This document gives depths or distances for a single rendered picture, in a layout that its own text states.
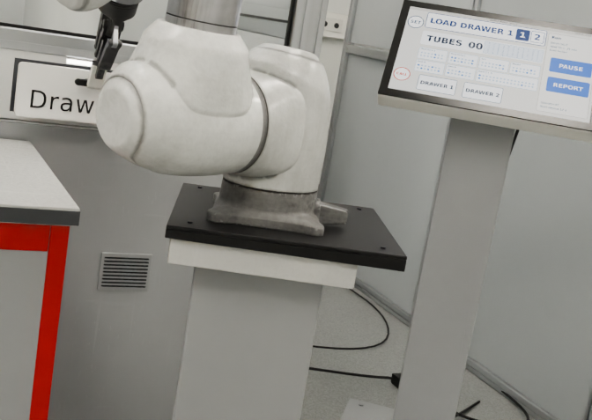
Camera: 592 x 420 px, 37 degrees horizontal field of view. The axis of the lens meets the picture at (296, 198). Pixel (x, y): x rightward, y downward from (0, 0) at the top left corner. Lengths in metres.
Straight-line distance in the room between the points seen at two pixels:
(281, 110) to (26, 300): 0.50
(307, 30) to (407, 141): 1.64
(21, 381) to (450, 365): 1.24
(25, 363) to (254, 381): 0.37
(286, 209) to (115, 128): 0.31
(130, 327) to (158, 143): 1.03
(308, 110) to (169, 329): 0.98
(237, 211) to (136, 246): 0.77
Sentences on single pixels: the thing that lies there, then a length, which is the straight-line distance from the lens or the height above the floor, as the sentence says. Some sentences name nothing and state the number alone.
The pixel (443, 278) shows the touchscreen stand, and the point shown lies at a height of 0.52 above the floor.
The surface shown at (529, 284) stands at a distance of 3.04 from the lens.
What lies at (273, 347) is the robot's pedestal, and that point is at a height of 0.60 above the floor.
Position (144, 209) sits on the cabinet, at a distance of 2.09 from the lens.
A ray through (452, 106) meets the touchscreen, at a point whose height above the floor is 0.96.
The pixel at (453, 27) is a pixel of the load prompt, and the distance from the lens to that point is 2.32.
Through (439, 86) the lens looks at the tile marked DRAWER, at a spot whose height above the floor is 1.00.
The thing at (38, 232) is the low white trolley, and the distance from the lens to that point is 1.44.
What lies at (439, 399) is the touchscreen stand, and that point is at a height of 0.20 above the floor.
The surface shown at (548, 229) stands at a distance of 2.98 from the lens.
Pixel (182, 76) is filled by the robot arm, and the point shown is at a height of 1.00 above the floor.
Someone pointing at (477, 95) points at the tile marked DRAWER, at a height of 1.00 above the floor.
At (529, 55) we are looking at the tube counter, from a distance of 2.28.
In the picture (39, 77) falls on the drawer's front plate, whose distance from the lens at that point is 1.92.
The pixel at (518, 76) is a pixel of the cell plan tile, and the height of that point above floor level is 1.06.
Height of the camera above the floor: 1.09
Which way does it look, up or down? 11 degrees down
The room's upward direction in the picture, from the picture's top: 9 degrees clockwise
